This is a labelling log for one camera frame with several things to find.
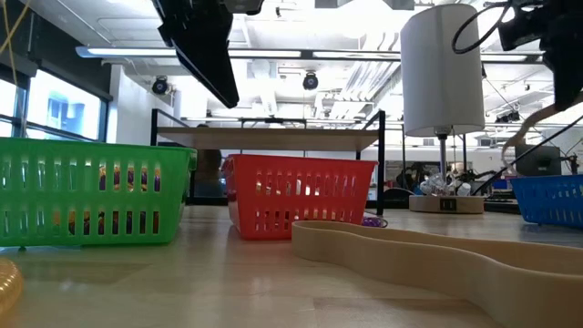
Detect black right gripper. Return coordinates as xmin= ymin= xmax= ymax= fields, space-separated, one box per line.
xmin=498 ymin=0 xmax=583 ymax=113

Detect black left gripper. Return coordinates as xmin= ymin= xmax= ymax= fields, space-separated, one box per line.
xmin=152 ymin=0 xmax=240 ymax=109

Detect ceiling light strip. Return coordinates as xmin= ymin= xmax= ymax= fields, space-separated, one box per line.
xmin=75 ymin=45 xmax=402 ymax=60

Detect wooden shelf riser black legs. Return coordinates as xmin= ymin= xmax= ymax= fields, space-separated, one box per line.
xmin=149 ymin=108 xmax=387 ymax=216

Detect black computer monitor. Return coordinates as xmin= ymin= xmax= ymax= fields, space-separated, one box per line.
xmin=515 ymin=142 xmax=563 ymax=179

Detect person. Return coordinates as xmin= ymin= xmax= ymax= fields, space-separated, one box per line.
xmin=194 ymin=149 xmax=225 ymax=198

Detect blue plastic basket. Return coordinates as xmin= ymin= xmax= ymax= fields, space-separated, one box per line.
xmin=509 ymin=174 xmax=583 ymax=229

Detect white shade table lamp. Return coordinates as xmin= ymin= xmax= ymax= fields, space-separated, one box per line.
xmin=399 ymin=3 xmax=486 ymax=214

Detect large window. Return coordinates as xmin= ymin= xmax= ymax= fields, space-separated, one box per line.
xmin=0 ymin=67 xmax=110 ymax=142

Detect red plastic basket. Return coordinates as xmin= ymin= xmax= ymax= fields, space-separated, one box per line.
xmin=221 ymin=153 xmax=379 ymax=241

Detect green plastic basket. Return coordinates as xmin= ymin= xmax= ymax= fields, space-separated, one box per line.
xmin=0 ymin=136 xmax=200 ymax=249

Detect beige curved track piece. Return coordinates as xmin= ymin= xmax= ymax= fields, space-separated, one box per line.
xmin=291 ymin=220 xmax=583 ymax=328

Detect amber spiral wrist coil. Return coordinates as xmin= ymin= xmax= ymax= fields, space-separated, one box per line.
xmin=0 ymin=256 xmax=25 ymax=316

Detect long black cable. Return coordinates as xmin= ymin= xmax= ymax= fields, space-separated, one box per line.
xmin=471 ymin=113 xmax=583 ymax=197

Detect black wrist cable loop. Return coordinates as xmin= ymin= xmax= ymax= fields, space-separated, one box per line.
xmin=452 ymin=2 xmax=509 ymax=56

